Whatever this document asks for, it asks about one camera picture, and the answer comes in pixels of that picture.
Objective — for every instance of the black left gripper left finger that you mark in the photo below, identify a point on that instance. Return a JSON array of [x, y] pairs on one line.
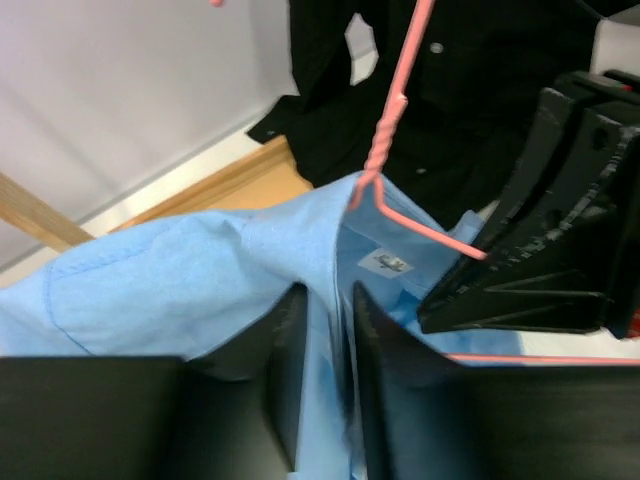
[[233, 414]]

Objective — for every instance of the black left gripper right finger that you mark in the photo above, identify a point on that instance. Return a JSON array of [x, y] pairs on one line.
[[425, 416]]

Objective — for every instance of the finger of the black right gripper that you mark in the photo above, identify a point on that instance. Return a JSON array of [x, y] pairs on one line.
[[562, 246]]

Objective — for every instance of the light blue shirt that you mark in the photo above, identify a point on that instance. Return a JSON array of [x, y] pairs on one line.
[[182, 286]]

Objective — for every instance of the pink wire hanger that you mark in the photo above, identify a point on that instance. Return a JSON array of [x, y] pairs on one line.
[[396, 206]]

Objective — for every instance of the black shirt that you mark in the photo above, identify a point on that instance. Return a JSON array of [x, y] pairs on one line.
[[472, 92]]

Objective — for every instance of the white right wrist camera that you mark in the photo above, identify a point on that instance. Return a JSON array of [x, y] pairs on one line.
[[616, 47]]

